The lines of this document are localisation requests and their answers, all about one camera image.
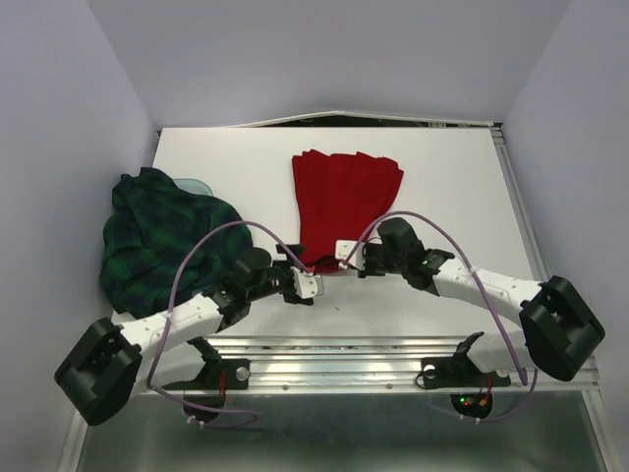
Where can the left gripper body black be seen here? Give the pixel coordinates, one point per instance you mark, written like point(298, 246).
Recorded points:
point(278, 279)

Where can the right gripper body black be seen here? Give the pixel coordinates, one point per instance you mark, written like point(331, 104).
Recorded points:
point(377, 262)

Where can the red pleated skirt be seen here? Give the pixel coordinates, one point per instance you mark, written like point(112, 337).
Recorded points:
point(338, 196)

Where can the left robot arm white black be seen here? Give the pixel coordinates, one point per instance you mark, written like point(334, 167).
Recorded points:
point(112, 363)

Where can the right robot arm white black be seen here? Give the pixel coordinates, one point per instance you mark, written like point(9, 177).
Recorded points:
point(544, 325)

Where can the teal plastic piece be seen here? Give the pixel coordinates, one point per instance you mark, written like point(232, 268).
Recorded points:
point(193, 186)

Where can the green plaid skirt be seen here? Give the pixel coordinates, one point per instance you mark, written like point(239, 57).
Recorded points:
point(153, 227)

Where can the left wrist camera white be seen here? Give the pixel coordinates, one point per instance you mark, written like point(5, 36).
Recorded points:
point(307, 285)

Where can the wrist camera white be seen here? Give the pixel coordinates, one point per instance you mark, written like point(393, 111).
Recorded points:
point(307, 285)
point(350, 254)

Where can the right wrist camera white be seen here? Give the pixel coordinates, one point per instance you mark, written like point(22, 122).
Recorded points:
point(350, 254)

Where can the aluminium frame rail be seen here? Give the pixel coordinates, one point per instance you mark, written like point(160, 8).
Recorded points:
point(334, 383)

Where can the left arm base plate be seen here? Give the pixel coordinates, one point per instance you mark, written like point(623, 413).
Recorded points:
point(223, 375)

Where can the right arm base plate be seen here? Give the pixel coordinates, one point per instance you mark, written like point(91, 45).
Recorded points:
point(450, 372)

